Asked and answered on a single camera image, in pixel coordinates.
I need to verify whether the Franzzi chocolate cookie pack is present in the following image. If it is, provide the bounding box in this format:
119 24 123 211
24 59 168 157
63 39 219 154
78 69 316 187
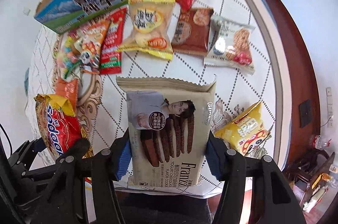
116 77 216 189

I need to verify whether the colourful candy ball bag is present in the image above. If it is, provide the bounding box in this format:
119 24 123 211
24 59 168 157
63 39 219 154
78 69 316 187
56 36 80 80

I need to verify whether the Sedaap instant noodle pack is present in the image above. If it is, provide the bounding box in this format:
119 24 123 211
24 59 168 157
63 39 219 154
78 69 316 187
34 94 88 160

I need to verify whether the small yellow panda snack bag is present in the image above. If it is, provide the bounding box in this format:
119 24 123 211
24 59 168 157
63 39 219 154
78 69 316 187
214 101 270 156

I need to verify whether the plastic water bottle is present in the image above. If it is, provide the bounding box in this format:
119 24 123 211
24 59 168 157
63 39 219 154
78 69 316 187
309 135 331 150

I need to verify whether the white power strip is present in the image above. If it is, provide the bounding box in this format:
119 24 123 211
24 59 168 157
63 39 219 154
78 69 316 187
326 87 333 128

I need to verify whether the orange puffed snack bag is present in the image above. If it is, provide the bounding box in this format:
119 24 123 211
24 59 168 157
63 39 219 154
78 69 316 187
55 78 79 110

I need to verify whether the red spicy strip packet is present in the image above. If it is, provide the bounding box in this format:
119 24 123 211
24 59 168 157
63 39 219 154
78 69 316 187
100 6 127 75

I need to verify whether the panda sunflower seed bag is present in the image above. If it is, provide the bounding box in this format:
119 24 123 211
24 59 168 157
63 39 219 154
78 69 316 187
76 20 110 75

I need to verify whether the white oat cookie packet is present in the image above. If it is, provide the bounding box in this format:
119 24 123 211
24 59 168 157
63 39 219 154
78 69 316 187
204 15 255 75

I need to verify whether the brown cracker packet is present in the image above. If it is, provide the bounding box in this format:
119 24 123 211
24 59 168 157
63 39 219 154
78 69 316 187
171 8 214 56

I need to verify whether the yellow biscuit snack bag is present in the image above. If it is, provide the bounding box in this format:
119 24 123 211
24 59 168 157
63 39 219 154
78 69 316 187
117 0 175 61

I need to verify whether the white diamond pattern bedspread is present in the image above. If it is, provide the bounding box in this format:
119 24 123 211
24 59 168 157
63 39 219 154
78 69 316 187
24 0 293 199

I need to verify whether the black wall panel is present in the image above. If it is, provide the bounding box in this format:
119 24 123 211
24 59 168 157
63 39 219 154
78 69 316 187
298 99 312 128

